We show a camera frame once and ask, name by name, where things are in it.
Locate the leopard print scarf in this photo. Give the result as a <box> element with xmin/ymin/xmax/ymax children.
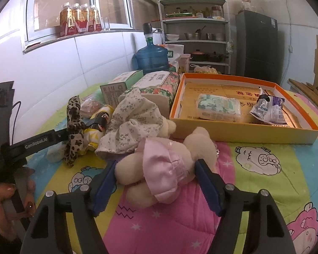
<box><xmin>63</xmin><ymin>95</ymin><xmax>87</xmax><ymax>168</ymax></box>

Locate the green tissue pack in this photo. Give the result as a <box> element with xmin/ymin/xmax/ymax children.
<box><xmin>197</xmin><ymin>93</ymin><xmax>241</xmax><ymax>123</ymax></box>

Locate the black white water pump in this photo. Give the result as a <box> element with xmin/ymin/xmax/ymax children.
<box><xmin>143</xmin><ymin>22</ymin><xmax>162</xmax><ymax>39</ymax></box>

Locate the white floral cloth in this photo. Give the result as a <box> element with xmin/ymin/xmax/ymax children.
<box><xmin>95</xmin><ymin>87</ymin><xmax>169</xmax><ymax>155</ymax></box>

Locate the pale green cloth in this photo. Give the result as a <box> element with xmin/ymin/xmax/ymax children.
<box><xmin>46</xmin><ymin>144</ymin><xmax>67</xmax><ymax>164</ymax></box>

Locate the cream teddy bear pink dress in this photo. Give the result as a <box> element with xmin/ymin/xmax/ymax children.
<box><xmin>114</xmin><ymin>126</ymin><xmax>218</xmax><ymax>209</ymax></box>

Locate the dark grey refrigerator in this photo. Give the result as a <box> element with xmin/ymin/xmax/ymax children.
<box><xmin>235</xmin><ymin>10</ymin><xmax>279</xmax><ymax>84</ymax></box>

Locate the blue water jug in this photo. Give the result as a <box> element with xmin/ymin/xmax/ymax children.
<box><xmin>135</xmin><ymin>33</ymin><xmax>170</xmax><ymax>75</ymax></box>

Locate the floral tissue box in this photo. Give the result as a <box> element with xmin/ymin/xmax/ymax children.
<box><xmin>119</xmin><ymin>71</ymin><xmax>181</xmax><ymax>112</ymax></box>

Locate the pink plastic container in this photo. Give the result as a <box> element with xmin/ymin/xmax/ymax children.
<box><xmin>179</xmin><ymin>54</ymin><xmax>191</xmax><ymax>72</ymax></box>

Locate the clay pot red lid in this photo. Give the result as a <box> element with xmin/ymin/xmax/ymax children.
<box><xmin>190</xmin><ymin>49</ymin><xmax>208</xmax><ymax>62</ymax></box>

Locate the green white carton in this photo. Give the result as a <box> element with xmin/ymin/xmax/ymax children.
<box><xmin>100</xmin><ymin>70</ymin><xmax>144</xmax><ymax>112</ymax></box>

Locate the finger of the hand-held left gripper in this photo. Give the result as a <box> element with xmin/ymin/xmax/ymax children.
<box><xmin>52</xmin><ymin>128</ymin><xmax>69</xmax><ymax>145</ymax></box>

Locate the row of seasoning jars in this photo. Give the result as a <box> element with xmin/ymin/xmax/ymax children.
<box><xmin>165</xmin><ymin>5</ymin><xmax>226</xmax><ymax>19</ymax></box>

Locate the white metal shelf rack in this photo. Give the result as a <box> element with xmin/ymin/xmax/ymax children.
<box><xmin>158</xmin><ymin>0</ymin><xmax>232</xmax><ymax>75</ymax></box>

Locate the white sack green label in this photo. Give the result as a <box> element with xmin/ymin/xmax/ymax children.
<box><xmin>162</xmin><ymin>44</ymin><xmax>185</xmax><ymax>60</ymax></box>

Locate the egg tray in bag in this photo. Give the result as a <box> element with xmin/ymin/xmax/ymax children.
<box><xmin>190</xmin><ymin>64</ymin><xmax>219</xmax><ymax>75</ymax></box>

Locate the purple white plastic packet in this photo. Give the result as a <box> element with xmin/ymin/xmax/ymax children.
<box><xmin>250</xmin><ymin>86</ymin><xmax>288</xmax><ymax>125</ymax></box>

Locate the orange cardboard box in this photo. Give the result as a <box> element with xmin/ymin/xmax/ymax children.
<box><xmin>169</xmin><ymin>73</ymin><xmax>318</xmax><ymax>145</ymax></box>

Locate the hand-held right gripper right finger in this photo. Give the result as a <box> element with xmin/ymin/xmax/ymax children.
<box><xmin>194</xmin><ymin>159</ymin><xmax>293</xmax><ymax>254</ymax></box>

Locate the black wok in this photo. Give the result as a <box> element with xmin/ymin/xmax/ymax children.
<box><xmin>207</xmin><ymin>52</ymin><xmax>230</xmax><ymax>63</ymax></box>

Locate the yellow wipes packet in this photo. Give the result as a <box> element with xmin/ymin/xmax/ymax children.
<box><xmin>83</xmin><ymin>105</ymin><xmax>114</xmax><ymax>150</ymax></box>

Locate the glass jar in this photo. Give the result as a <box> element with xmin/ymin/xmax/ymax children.
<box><xmin>240</xmin><ymin>0</ymin><xmax>254</xmax><ymax>13</ymax></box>

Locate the wooden countertop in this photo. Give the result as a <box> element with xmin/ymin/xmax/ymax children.
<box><xmin>288</xmin><ymin>78</ymin><xmax>318</xmax><ymax>99</ymax></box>

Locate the pink plastic packet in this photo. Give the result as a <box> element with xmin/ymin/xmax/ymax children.
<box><xmin>79</xmin><ymin>98</ymin><xmax>104</xmax><ymax>118</ymax></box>

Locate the black cable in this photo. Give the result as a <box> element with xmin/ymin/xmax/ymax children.
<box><xmin>11</xmin><ymin>101</ymin><xmax>21</xmax><ymax>144</ymax></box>

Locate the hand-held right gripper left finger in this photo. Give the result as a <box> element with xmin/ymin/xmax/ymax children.
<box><xmin>21</xmin><ymin>160</ymin><xmax>118</xmax><ymax>254</ymax></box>

